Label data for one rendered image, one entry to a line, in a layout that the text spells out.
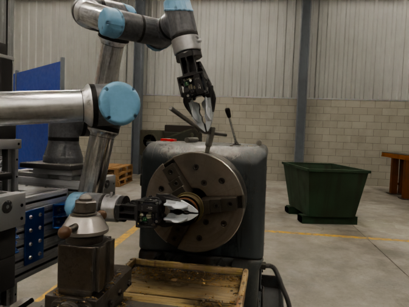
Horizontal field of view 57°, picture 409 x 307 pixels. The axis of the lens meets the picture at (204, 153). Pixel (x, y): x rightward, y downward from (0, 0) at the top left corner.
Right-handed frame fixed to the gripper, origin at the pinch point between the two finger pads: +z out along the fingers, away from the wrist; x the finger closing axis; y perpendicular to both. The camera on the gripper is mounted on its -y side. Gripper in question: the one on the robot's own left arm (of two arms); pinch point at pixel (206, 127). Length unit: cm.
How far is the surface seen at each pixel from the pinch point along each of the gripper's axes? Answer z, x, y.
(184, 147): 3.6, -14.2, -29.1
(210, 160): 9.6, -2.6, -11.1
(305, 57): -188, 156, -1000
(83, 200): 10.0, -15.7, 44.4
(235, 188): 19.5, 3.0, -11.1
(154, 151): 2.8, -24.6, -27.4
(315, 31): -258, 201, -1031
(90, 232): 15, -15, 46
